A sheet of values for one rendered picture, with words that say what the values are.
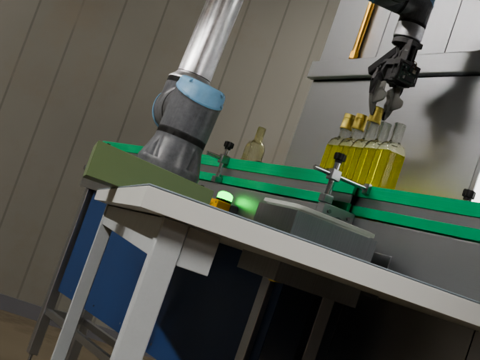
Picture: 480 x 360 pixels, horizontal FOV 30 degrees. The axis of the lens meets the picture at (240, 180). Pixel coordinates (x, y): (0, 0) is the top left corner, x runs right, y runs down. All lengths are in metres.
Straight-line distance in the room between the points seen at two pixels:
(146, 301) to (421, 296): 0.40
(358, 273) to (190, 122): 0.80
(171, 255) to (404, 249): 0.83
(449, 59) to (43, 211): 3.09
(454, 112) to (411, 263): 0.52
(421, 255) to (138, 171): 0.63
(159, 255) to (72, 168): 3.80
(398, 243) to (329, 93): 0.98
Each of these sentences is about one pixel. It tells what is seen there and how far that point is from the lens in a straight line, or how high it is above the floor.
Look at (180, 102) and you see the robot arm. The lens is 2.01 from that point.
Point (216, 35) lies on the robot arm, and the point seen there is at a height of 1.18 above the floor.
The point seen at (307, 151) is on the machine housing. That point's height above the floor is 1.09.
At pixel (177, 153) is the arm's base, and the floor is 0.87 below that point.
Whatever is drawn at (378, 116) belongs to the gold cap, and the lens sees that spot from 2.37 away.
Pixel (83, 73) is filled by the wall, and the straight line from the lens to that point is 5.11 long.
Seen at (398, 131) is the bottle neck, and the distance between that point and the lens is 2.27.
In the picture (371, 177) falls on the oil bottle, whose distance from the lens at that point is 2.25.
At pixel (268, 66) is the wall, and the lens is 5.26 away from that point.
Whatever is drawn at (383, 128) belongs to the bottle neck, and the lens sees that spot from 2.31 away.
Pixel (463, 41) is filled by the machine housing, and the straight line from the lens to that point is 2.49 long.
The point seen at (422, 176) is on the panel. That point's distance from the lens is 2.34.
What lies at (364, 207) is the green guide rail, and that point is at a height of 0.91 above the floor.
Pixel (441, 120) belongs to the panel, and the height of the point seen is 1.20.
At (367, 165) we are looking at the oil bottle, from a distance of 2.28.
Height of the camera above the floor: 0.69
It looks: 5 degrees up
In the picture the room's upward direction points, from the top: 19 degrees clockwise
